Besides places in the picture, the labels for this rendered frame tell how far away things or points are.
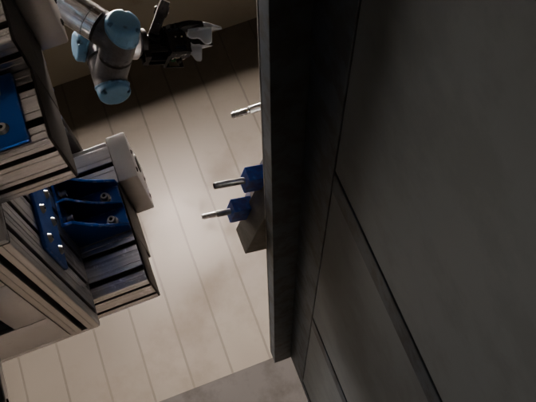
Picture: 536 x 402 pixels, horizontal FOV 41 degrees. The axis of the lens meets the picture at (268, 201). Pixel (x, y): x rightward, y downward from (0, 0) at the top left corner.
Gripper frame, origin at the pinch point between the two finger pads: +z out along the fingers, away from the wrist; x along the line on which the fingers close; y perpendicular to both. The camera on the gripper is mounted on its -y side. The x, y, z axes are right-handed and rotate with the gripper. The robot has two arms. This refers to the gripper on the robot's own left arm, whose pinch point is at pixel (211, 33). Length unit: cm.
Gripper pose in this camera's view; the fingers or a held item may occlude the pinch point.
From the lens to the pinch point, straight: 188.9
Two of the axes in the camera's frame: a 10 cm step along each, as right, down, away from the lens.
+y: 3.0, 9.1, -3.0
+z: 8.7, -1.3, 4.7
